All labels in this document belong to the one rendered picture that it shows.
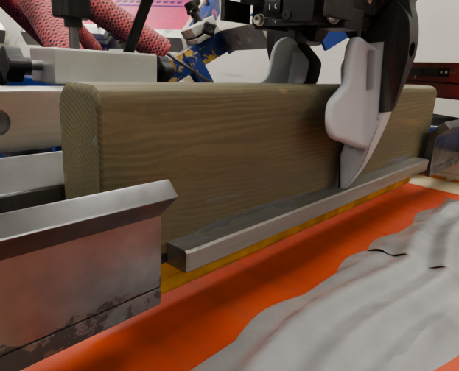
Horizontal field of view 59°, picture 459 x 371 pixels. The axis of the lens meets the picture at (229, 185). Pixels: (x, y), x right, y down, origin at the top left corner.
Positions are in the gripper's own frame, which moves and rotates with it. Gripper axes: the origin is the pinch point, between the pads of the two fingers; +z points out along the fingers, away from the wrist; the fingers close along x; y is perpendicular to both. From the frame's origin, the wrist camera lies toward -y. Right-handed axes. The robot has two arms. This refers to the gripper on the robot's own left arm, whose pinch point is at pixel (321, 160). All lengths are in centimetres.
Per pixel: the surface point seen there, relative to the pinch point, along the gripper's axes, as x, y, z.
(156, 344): 2.4, 16.2, 5.1
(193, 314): 1.9, 13.7, 5.1
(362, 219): 1.5, -5.0, 5.3
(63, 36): -48.4, -5.0, -8.8
